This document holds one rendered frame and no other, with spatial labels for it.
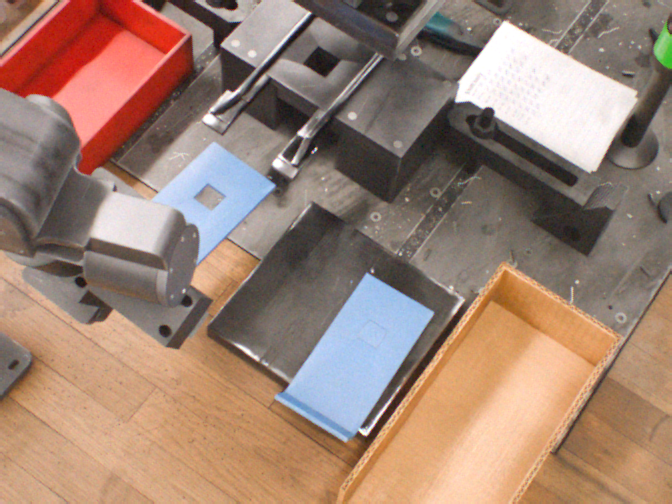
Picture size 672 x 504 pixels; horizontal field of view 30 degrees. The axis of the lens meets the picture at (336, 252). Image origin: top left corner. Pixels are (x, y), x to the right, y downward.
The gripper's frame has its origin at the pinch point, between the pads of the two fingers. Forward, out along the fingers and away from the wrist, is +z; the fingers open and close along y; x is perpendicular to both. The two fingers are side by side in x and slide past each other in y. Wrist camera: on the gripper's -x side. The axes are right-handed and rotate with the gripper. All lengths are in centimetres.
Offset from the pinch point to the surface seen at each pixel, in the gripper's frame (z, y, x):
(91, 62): 17.5, 11.6, 21.3
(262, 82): 11.7, 18.9, 3.8
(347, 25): 0.0, 25.4, -3.4
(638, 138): 25, 36, -26
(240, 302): 10.9, 1.7, -6.7
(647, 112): 21, 38, -25
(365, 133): 12.1, 20.3, -6.7
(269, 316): 11.1, 2.2, -9.5
